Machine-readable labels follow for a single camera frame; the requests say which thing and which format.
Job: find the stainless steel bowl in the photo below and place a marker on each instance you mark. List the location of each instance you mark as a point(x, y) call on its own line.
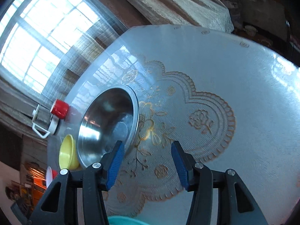
point(105, 126)

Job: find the beige heavy curtain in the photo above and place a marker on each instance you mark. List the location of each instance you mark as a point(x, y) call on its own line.
point(21, 107)
point(178, 4)

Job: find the red cup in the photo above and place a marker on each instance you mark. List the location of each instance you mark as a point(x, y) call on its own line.
point(61, 109)

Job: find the red plastic bowl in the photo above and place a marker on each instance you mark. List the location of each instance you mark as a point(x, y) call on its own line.
point(50, 175)

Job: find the teal plastic plate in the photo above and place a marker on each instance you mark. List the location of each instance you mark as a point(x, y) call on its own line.
point(124, 221)

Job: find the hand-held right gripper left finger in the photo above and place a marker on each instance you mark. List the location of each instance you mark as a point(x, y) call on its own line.
point(114, 166)

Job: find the sheer white curtain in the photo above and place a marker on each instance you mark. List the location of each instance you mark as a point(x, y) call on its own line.
point(100, 35)

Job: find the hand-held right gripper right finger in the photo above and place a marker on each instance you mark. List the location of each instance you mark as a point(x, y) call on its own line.
point(180, 166)

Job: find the yellow plastic bowl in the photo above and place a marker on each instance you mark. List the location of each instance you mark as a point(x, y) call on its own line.
point(68, 152)

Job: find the large barred window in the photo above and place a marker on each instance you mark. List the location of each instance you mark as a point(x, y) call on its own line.
point(46, 28)

